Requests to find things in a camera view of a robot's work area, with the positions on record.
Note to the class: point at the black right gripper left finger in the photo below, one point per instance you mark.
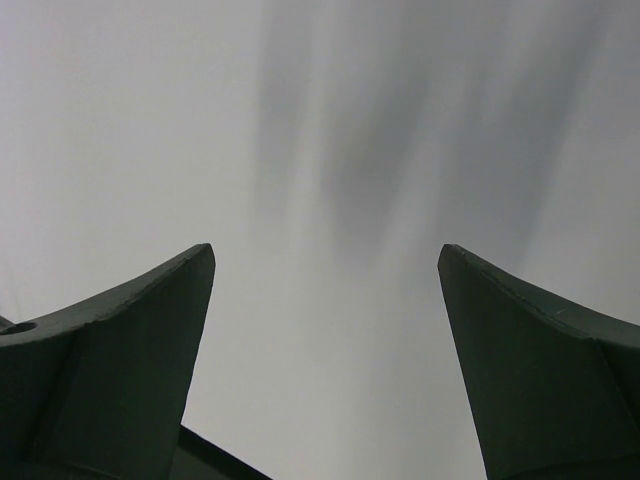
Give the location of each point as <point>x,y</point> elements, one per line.
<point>97,390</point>

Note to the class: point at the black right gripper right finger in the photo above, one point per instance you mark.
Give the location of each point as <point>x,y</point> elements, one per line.
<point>553,386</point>

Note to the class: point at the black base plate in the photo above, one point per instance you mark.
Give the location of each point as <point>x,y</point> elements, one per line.
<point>197,459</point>

